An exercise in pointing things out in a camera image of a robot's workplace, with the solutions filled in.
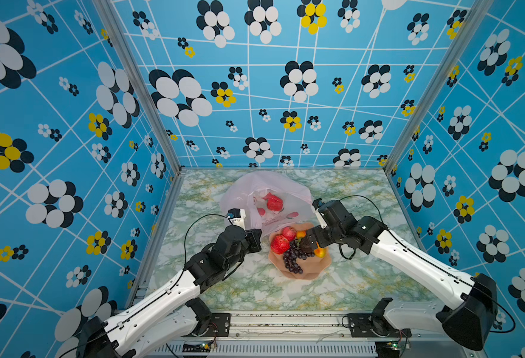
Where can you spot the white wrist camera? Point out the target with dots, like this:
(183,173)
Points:
(237,217)
(317,204)

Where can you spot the red wrinkled apple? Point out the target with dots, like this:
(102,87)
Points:
(279,244)

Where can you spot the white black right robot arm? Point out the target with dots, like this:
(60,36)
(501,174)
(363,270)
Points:
(465,307)

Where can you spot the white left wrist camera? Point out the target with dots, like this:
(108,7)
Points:
(237,217)

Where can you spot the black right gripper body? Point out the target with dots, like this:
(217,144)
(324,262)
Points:
(324,236)

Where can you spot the pink translucent plastic bag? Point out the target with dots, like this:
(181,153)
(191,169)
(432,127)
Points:
(247,193)

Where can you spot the pink red apple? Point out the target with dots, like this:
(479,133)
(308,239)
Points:
(289,233)

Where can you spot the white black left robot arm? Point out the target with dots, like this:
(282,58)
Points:
(174,310)

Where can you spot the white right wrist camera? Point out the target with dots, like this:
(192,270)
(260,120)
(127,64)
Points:
(317,204)

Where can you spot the dark brown mangosteen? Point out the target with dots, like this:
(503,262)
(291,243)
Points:
(306,246)

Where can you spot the dark purple grape bunch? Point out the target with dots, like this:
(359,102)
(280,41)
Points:
(293,255)

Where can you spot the right aluminium corner post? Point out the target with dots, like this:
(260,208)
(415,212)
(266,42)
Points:
(474,19)

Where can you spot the aluminium corner post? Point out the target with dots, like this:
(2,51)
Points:
(474,19)
(111,23)

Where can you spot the left aluminium corner post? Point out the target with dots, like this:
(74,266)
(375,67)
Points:
(111,23)

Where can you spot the beige wavy fruit bowl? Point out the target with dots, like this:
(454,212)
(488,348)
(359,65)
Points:
(312,267)

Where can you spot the red bell pepper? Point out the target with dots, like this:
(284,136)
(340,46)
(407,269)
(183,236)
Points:
(273,203)

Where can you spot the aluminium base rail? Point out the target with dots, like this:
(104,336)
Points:
(282,334)

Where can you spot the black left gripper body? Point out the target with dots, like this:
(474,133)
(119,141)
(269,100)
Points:
(252,244)

